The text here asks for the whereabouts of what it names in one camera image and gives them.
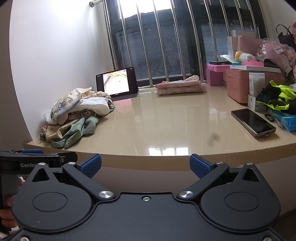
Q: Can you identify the person's left hand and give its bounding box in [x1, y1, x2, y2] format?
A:
[0, 176, 26, 233]

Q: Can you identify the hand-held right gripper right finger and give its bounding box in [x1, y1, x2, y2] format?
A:
[177, 153, 269, 201]

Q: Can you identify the dark smartphone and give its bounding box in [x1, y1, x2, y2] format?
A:
[231, 108, 277, 138]

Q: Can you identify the dark window with blinds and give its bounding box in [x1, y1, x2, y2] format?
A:
[104, 0, 269, 85]

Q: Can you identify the white flat box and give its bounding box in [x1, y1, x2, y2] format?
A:
[229, 65, 283, 74]

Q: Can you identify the blue bag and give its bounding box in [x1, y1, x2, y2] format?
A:
[269, 108, 296, 133]

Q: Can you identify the silver plastic bag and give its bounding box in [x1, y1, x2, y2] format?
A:
[220, 54, 241, 63]

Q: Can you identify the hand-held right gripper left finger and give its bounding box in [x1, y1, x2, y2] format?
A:
[25, 153, 116, 202]

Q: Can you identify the pink folded blanket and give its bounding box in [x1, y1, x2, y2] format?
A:
[157, 85, 206, 96]

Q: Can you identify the tall pink box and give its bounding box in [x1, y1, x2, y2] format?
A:
[237, 35, 264, 58]

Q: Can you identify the steel window grille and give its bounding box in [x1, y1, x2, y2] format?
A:
[90, 0, 269, 88]

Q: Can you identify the white cardboard box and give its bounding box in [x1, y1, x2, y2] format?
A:
[226, 30, 257, 55]

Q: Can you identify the green garment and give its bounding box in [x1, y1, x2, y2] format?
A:
[51, 116, 100, 149]

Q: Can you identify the salmon pink storage box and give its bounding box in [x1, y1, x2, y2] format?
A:
[226, 68, 285, 104]

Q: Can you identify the black neon yellow garment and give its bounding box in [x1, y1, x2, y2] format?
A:
[255, 80, 296, 111]

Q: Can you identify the white small carton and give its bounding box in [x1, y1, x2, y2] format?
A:
[248, 72, 265, 97]

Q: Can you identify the floral cream folded garment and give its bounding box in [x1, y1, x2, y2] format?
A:
[161, 75, 201, 84]

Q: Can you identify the yellow white plush toy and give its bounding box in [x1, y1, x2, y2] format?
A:
[234, 51, 258, 63]

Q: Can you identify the pink garment in plastic bag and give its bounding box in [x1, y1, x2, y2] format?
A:
[255, 38, 292, 68]

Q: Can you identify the black tablet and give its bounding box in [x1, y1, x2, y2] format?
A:
[96, 67, 139, 101]

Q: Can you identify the small white box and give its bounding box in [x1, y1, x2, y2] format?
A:
[248, 94, 267, 111]

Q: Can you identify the small pink box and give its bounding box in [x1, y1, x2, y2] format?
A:
[240, 59, 264, 67]

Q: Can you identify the magenta cube box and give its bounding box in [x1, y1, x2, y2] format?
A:
[205, 69, 227, 87]

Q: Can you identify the black handbag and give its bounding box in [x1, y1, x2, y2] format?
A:
[276, 24, 296, 49]

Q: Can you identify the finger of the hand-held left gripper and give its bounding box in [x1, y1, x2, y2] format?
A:
[14, 149, 44, 155]
[60, 152, 78, 167]

